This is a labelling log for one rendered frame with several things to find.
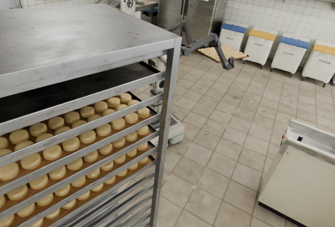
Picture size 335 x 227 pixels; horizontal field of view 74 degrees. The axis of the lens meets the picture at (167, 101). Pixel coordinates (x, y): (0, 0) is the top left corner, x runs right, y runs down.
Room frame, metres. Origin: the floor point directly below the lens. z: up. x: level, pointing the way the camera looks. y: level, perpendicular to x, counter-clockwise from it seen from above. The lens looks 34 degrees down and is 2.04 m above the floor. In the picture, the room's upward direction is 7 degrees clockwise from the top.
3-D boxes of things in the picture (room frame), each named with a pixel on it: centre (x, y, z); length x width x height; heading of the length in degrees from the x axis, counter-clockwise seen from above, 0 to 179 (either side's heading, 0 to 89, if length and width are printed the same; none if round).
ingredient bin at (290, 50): (4.82, -2.54, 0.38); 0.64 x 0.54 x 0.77; 154
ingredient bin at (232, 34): (5.38, -1.36, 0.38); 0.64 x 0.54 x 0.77; 157
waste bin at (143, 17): (6.45, 0.79, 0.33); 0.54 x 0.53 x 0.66; 65
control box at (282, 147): (1.50, -1.06, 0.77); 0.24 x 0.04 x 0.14; 153
